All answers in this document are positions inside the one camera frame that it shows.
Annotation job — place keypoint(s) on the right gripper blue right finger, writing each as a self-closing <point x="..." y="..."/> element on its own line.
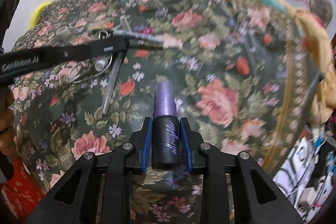
<point x="184" y="129"/>

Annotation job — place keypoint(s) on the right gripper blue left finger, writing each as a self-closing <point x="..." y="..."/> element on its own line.
<point x="147" y="135"/>

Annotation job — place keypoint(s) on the purple black cosmetic tube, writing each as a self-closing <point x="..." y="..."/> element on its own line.
<point x="165" y="148"/>

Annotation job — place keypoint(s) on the grey tape roll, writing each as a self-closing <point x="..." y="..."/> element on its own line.
<point x="62" y="33"/>

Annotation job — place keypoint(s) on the white toothpaste tube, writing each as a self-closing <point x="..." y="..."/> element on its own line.
<point x="101" y="63"/>

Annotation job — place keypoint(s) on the black grey marker pen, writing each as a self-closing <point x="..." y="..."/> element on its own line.
<point x="164" y="41"/>

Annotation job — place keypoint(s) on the person's left hand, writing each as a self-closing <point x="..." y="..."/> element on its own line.
<point x="7" y="143"/>

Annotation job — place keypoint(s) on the dark floral bedspread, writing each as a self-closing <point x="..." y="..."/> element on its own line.
<point x="243" y="79"/>

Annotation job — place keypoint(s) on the white disposable razor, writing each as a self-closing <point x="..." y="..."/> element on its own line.
<point x="118" y="59"/>

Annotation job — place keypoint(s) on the standing electric fan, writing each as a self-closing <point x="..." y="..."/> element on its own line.
<point x="323" y="9"/>

